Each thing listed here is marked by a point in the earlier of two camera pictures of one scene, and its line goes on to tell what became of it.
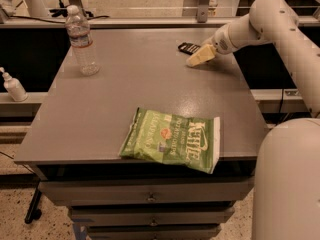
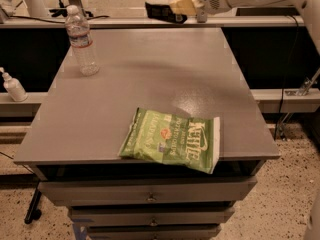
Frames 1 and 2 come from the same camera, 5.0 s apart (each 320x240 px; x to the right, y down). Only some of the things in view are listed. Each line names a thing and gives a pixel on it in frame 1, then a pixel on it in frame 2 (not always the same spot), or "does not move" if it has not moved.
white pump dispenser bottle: x=14 y=87 does not move
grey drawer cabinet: x=137 y=201 does not move
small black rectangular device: x=188 y=48 -> x=164 y=12
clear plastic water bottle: x=79 y=31 does not move
